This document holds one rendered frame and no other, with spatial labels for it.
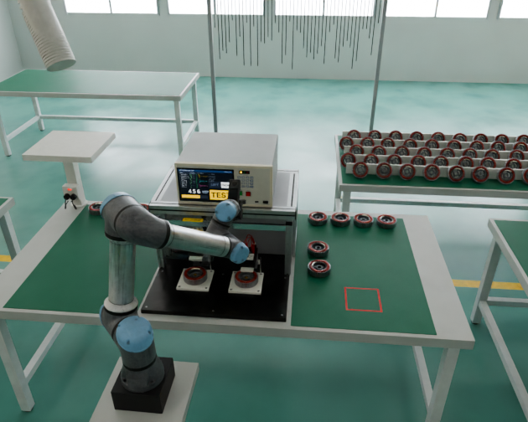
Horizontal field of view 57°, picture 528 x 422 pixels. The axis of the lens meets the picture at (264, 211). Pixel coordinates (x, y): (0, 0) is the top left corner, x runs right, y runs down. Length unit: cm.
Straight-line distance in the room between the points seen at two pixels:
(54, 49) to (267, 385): 216
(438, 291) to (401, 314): 26
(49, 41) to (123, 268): 159
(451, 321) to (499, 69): 698
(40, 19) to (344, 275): 205
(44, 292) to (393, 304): 161
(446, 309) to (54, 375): 216
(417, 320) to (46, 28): 235
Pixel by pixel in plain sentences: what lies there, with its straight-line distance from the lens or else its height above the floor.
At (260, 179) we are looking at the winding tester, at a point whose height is 125.
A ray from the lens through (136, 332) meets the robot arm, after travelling 172.
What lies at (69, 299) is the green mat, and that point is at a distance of 244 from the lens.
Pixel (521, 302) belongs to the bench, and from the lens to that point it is 348.
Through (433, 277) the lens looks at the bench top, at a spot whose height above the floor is 75.
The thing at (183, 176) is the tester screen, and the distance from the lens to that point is 223.
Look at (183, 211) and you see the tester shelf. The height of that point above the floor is 109.
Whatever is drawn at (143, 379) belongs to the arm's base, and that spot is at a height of 89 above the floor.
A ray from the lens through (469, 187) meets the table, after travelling 345.
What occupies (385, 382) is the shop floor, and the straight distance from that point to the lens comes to 300.
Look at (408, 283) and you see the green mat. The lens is 246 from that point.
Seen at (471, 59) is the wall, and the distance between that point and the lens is 879.
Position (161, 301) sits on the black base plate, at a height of 77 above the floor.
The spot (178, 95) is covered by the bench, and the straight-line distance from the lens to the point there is 511.
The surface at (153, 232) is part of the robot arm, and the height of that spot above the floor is 142.
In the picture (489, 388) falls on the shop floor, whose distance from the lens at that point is 316.
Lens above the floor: 223
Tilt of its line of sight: 30 degrees down
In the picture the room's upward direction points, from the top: straight up
